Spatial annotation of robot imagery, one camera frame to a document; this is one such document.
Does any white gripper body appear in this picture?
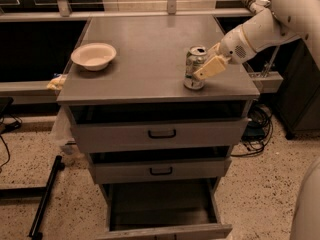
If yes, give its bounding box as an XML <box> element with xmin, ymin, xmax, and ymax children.
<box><xmin>219</xmin><ymin>25</ymin><xmax>256</xmax><ymax>64</ymax></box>

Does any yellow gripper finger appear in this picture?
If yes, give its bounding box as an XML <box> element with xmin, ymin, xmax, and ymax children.
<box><xmin>208</xmin><ymin>43</ymin><xmax>221</xmax><ymax>57</ymax></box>
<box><xmin>193</xmin><ymin>55</ymin><xmax>229</xmax><ymax>80</ymax></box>

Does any silver 7up can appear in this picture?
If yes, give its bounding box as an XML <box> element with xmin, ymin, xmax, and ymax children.
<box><xmin>184</xmin><ymin>45</ymin><xmax>208</xmax><ymax>90</ymax></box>

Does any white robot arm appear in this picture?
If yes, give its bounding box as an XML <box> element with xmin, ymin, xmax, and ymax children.
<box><xmin>192</xmin><ymin>0</ymin><xmax>320</xmax><ymax>240</ymax></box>

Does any grey drawer cabinet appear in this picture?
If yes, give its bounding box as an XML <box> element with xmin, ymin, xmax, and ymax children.
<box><xmin>58</xmin><ymin>16</ymin><xmax>259</xmax><ymax>240</ymax></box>

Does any top grey drawer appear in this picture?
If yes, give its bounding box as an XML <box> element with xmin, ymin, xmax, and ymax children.
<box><xmin>71</xmin><ymin>118</ymin><xmax>248</xmax><ymax>153</ymax></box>

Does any grey drawer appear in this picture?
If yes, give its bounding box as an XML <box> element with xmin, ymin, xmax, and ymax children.
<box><xmin>96</xmin><ymin>179</ymin><xmax>232</xmax><ymax>240</ymax></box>
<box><xmin>90</xmin><ymin>158</ymin><xmax>231</xmax><ymax>184</ymax></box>
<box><xmin>71</xmin><ymin>118</ymin><xmax>248</xmax><ymax>153</ymax></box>

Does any bottom grey drawer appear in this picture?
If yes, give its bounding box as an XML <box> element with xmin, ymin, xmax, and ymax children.
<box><xmin>96</xmin><ymin>179</ymin><xmax>232</xmax><ymax>240</ymax></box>

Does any middle grey drawer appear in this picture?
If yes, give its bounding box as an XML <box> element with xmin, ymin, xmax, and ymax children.
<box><xmin>90</xmin><ymin>158</ymin><xmax>231</xmax><ymax>184</ymax></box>

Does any white power strip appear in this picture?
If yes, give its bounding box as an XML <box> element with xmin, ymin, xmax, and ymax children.
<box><xmin>240</xmin><ymin>0</ymin><xmax>270</xmax><ymax>14</ymax></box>

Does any dark cabinet at right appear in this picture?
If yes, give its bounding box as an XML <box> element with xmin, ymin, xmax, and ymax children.
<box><xmin>274</xmin><ymin>41</ymin><xmax>320</xmax><ymax>139</ymax></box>

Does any white paper bowl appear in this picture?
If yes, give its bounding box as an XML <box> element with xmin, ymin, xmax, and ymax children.
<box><xmin>71</xmin><ymin>43</ymin><xmax>117</xmax><ymax>71</ymax></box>

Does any yellow crumpled wrapper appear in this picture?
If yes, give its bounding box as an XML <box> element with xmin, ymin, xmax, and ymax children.
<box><xmin>47</xmin><ymin>74</ymin><xmax>67</xmax><ymax>91</ymax></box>

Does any clear plastic bag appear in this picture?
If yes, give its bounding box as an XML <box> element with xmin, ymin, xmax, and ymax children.
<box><xmin>50</xmin><ymin>107</ymin><xmax>74</xmax><ymax>155</ymax></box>

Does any black metal floor bar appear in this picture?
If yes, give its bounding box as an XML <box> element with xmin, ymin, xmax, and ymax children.
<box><xmin>28</xmin><ymin>155</ymin><xmax>65</xmax><ymax>240</ymax></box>

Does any black cable bundle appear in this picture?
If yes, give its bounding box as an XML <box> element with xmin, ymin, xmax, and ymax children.
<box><xmin>230</xmin><ymin>103</ymin><xmax>274</xmax><ymax>158</ymax></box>

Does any grey metal frame rail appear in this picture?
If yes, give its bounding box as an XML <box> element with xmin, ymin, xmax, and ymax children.
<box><xmin>0</xmin><ymin>7</ymin><xmax>294</xmax><ymax>106</ymax></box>

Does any black cable at left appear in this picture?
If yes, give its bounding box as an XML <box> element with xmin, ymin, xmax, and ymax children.
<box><xmin>0</xmin><ymin>96</ymin><xmax>23</xmax><ymax>174</ymax></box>

